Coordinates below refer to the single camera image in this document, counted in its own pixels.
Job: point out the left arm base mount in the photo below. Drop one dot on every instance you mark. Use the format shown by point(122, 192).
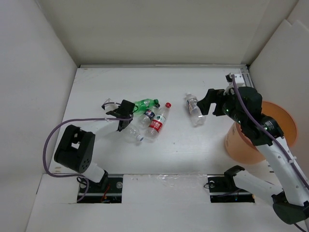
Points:
point(109, 192)

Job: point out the pepsi label clear bottle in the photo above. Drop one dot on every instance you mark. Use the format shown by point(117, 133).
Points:
point(146, 118)

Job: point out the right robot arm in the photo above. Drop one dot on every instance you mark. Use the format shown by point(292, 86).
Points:
point(290, 200)

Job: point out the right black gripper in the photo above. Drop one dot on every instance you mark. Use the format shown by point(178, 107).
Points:
point(213, 95)

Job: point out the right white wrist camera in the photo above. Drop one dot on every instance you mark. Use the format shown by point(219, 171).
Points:
point(238, 78)

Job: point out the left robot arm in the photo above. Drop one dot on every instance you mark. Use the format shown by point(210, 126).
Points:
point(75, 149)

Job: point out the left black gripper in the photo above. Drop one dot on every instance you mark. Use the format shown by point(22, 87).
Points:
point(115, 110)

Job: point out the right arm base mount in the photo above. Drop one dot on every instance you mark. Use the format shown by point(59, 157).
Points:
point(222, 188)

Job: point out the aluminium rail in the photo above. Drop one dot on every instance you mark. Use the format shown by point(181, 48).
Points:
point(248, 77)

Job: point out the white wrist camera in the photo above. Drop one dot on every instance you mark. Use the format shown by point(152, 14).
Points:
point(108, 103)
point(238, 78)

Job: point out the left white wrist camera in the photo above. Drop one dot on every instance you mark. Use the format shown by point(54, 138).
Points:
point(108, 103)

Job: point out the clear water bottle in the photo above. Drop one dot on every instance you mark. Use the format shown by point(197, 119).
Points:
point(196, 115)

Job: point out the red label clear bottle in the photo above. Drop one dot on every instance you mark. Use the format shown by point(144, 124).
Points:
point(157, 122)

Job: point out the green plastic bottle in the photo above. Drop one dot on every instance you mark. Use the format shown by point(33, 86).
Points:
point(143, 105)

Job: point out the crushed clear bottle blue cap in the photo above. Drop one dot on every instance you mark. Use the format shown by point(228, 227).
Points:
point(133, 134)

